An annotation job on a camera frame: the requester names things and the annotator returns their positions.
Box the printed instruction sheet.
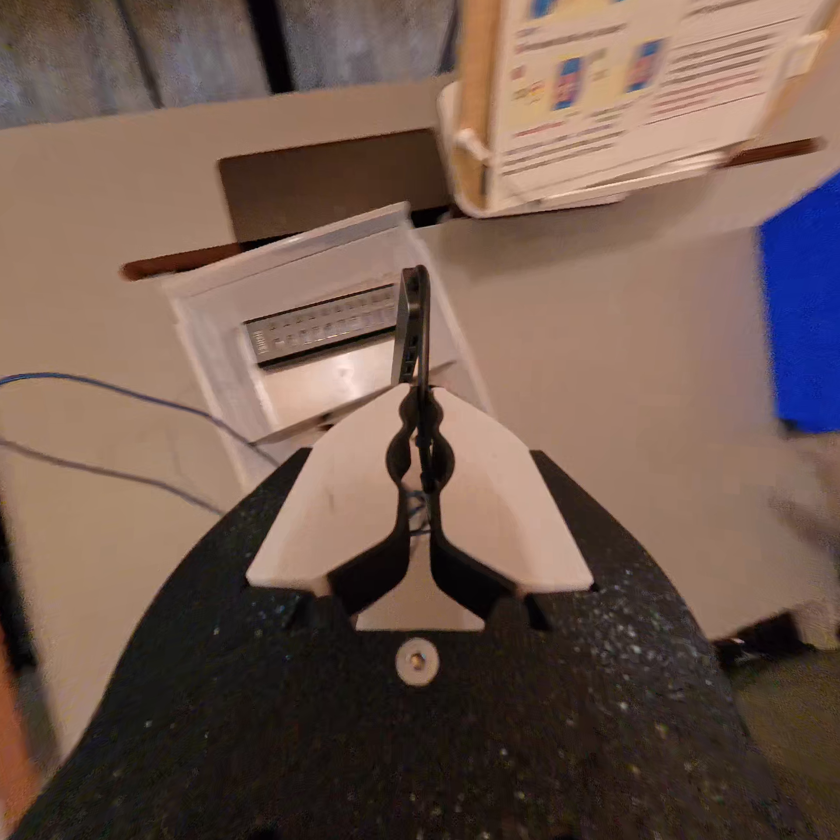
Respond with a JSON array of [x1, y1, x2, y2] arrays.
[[491, 0, 823, 194]]

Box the blue plastic bin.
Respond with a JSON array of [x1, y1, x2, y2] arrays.
[[759, 176, 840, 435]]

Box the instruction sheet on stand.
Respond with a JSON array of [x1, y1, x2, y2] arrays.
[[436, 0, 840, 219]]

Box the grey desk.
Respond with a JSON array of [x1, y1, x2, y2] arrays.
[[0, 71, 840, 765]]

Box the slim grey usb hub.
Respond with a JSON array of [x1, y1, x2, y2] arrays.
[[392, 265, 435, 493]]

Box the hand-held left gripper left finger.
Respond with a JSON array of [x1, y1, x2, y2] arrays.
[[246, 386, 414, 618]]

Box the white tray with slotted rack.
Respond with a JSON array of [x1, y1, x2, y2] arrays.
[[161, 202, 494, 488]]

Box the grey cable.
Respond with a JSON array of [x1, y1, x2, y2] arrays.
[[0, 438, 225, 517]]

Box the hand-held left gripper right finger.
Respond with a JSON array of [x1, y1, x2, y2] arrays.
[[416, 386, 595, 621]]

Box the blue cable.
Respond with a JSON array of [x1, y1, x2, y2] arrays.
[[0, 372, 284, 468]]

